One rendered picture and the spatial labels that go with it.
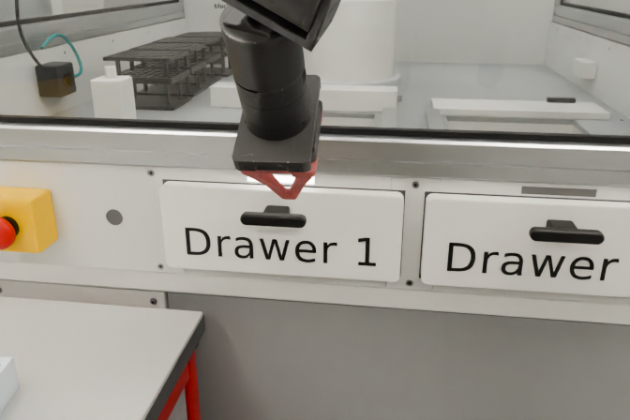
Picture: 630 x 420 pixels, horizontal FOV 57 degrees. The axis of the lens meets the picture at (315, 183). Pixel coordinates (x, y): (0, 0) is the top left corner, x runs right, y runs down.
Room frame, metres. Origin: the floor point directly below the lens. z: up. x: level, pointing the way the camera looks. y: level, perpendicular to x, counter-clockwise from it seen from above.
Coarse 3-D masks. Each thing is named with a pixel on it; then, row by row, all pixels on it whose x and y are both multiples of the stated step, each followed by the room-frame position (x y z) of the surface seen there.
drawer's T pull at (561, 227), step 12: (540, 228) 0.56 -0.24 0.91; (552, 228) 0.56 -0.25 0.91; (564, 228) 0.56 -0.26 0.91; (576, 228) 0.56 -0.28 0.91; (540, 240) 0.55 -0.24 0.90; (552, 240) 0.55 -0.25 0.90; (564, 240) 0.55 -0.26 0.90; (576, 240) 0.55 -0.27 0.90; (588, 240) 0.54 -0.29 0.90; (600, 240) 0.54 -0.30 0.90
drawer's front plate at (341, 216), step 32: (160, 192) 0.64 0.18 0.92; (192, 192) 0.64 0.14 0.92; (224, 192) 0.63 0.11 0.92; (256, 192) 0.63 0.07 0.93; (320, 192) 0.62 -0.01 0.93; (352, 192) 0.62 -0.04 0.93; (384, 192) 0.62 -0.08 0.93; (192, 224) 0.64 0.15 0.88; (224, 224) 0.63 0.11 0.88; (320, 224) 0.62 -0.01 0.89; (352, 224) 0.61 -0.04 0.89; (384, 224) 0.61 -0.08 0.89; (192, 256) 0.64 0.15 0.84; (224, 256) 0.63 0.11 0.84; (256, 256) 0.63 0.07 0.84; (288, 256) 0.62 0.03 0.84; (320, 256) 0.62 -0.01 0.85; (352, 256) 0.61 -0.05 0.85; (384, 256) 0.61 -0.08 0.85
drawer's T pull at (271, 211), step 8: (272, 208) 0.61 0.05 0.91; (280, 208) 0.61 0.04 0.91; (288, 208) 0.62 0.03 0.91; (248, 216) 0.59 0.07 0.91; (256, 216) 0.59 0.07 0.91; (264, 216) 0.59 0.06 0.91; (272, 216) 0.59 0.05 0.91; (280, 216) 0.59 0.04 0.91; (288, 216) 0.59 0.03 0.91; (296, 216) 0.59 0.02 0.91; (304, 216) 0.59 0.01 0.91; (248, 224) 0.59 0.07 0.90; (256, 224) 0.59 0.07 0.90; (264, 224) 0.59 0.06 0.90; (272, 224) 0.59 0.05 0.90; (280, 224) 0.59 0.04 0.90; (288, 224) 0.59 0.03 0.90; (296, 224) 0.59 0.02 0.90; (304, 224) 0.58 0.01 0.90
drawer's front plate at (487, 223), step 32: (448, 224) 0.60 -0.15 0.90; (480, 224) 0.59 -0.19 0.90; (512, 224) 0.59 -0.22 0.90; (544, 224) 0.59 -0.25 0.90; (576, 224) 0.58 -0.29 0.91; (608, 224) 0.58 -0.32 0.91; (480, 256) 0.59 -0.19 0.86; (512, 256) 0.59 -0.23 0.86; (544, 256) 0.58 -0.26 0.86; (576, 256) 0.58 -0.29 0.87; (608, 256) 0.58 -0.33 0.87; (512, 288) 0.59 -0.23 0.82; (544, 288) 0.58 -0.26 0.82; (576, 288) 0.58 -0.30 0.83; (608, 288) 0.57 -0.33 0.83
